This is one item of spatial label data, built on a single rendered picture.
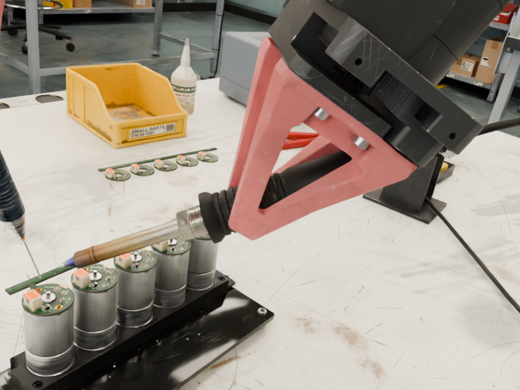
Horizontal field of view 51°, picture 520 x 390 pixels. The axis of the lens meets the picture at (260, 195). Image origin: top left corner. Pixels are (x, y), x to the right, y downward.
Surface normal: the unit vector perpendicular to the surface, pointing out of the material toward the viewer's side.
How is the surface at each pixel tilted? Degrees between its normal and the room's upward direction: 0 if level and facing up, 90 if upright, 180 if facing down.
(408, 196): 90
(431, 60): 98
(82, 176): 0
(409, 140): 90
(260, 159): 108
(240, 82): 90
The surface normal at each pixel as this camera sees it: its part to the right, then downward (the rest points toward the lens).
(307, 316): 0.14, -0.88
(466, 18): 0.35, 0.59
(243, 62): -0.79, 0.18
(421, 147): 0.11, 0.47
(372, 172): -0.11, 0.70
